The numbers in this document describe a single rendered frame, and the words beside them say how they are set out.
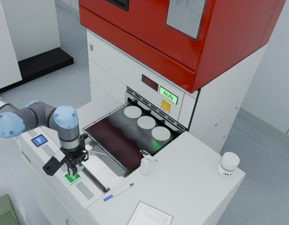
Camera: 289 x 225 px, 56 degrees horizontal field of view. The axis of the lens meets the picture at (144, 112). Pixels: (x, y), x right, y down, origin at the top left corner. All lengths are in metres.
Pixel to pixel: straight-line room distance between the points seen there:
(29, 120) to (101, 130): 0.60
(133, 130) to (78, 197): 0.48
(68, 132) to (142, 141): 0.54
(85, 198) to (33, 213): 1.15
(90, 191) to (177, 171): 0.38
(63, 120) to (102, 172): 0.47
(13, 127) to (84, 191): 0.44
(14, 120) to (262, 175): 2.22
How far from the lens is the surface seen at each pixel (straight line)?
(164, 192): 1.17
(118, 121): 1.49
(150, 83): 1.43
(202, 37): 1.07
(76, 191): 1.17
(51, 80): 3.32
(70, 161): 1.07
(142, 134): 1.44
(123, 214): 1.11
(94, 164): 1.34
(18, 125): 0.89
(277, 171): 2.79
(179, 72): 1.20
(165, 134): 1.46
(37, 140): 1.36
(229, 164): 1.21
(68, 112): 0.93
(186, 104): 1.33
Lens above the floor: 1.96
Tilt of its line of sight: 43 degrees down
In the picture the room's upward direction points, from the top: 7 degrees clockwise
